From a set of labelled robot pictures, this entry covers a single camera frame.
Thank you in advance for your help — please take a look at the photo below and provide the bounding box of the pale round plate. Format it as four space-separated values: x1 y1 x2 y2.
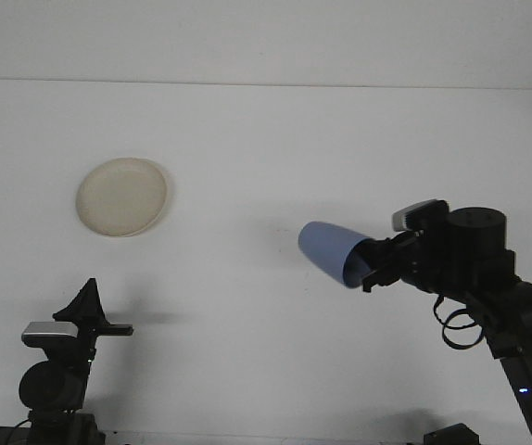
75 157 173 238

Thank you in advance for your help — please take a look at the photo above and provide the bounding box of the pale blue cup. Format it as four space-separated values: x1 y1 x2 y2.
298 221 374 291

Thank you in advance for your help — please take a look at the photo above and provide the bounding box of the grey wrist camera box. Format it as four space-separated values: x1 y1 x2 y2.
20 321 79 347
391 199 438 232

